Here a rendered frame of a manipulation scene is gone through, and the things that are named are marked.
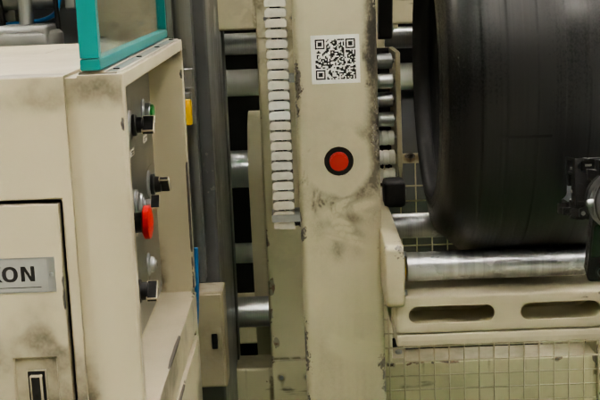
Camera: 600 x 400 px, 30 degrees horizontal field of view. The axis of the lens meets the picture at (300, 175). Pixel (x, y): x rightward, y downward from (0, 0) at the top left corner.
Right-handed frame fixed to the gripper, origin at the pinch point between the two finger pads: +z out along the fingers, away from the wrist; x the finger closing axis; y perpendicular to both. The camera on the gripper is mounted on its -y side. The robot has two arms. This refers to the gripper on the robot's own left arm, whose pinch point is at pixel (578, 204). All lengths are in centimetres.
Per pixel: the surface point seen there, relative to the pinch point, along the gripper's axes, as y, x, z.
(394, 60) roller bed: 24, 21, 56
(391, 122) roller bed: 12, 22, 56
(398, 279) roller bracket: -10.9, 25.3, 7.0
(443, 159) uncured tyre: 6.8, 18.3, 5.1
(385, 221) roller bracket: -3.8, 26.0, 22.4
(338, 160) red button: 6.8, 33.4, 15.7
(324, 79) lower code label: 19.4, 35.1, 14.6
